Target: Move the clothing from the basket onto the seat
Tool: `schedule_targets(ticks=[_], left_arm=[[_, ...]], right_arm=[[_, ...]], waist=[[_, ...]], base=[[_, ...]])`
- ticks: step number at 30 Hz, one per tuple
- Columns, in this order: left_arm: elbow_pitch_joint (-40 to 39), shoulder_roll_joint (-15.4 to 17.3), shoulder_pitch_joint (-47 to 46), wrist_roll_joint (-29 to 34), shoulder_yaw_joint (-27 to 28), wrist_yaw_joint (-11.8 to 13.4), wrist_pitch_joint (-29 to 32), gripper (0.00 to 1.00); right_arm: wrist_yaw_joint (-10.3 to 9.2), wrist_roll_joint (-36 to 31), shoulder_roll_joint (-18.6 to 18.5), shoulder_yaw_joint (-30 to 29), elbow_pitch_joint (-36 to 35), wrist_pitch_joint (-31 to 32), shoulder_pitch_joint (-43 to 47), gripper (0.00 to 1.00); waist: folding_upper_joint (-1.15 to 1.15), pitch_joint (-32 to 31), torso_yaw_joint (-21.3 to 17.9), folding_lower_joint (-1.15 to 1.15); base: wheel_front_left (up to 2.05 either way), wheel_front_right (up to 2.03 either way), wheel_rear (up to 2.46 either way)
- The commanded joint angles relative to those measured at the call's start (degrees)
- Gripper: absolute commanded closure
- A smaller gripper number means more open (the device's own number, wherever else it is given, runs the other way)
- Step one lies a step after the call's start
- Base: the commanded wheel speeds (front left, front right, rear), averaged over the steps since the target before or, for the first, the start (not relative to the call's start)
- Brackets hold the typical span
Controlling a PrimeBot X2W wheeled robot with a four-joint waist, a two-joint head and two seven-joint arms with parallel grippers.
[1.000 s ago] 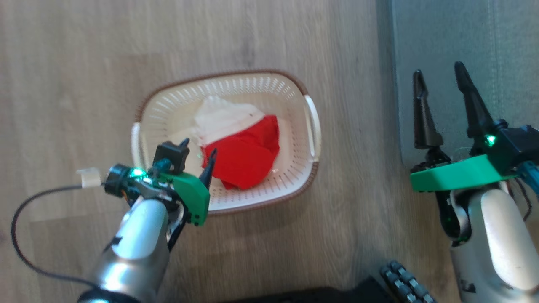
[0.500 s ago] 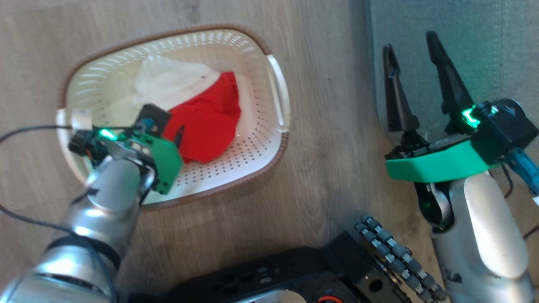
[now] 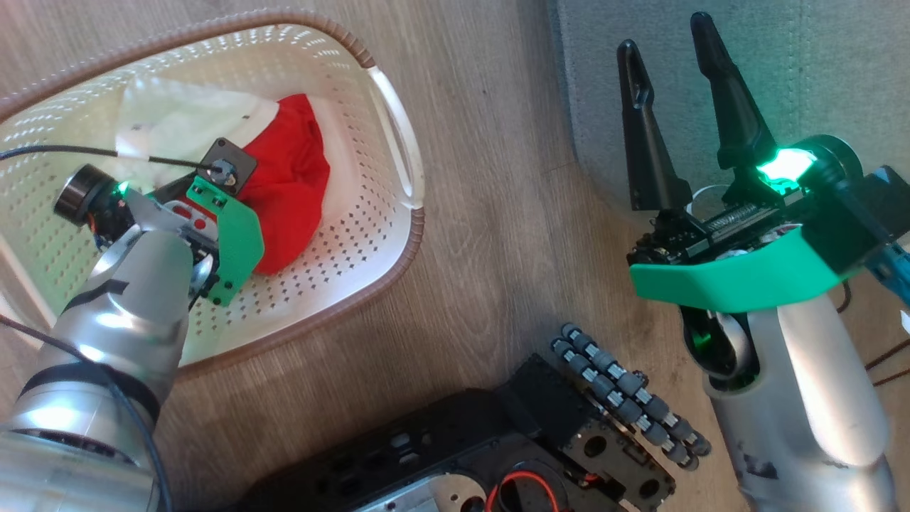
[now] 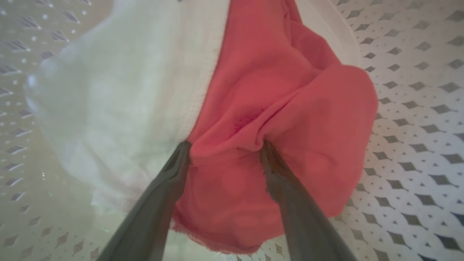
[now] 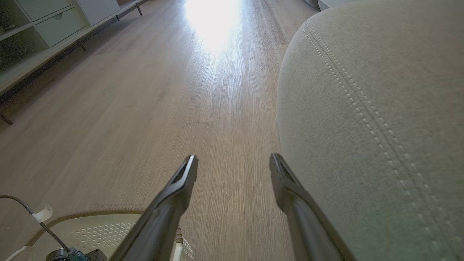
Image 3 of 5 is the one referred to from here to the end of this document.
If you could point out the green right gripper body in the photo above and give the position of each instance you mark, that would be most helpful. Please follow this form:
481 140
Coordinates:
739 277

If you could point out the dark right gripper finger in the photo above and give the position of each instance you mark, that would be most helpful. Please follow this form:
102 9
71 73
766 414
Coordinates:
647 142
736 107

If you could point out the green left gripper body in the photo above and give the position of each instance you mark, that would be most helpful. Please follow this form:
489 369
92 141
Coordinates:
234 235

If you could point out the red and white garment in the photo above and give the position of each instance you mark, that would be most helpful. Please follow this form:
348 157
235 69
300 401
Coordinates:
291 185

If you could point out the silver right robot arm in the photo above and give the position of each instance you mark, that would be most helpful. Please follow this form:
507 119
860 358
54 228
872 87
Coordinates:
803 398

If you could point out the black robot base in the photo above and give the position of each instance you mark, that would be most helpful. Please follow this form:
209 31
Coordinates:
441 448

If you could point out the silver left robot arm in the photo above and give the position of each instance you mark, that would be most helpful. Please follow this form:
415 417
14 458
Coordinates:
106 370

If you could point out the grey fabric sofa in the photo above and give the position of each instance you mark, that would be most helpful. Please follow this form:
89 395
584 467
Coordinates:
782 64

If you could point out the beige laundry basket brown rim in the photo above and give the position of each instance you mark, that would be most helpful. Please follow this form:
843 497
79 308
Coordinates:
355 235

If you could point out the grey roller base wheel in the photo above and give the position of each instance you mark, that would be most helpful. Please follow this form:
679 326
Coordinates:
633 395

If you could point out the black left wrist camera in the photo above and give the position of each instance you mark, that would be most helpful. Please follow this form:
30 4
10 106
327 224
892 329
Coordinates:
231 163

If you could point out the black blue right wrist camera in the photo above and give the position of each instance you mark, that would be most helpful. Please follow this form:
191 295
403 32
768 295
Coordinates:
853 227

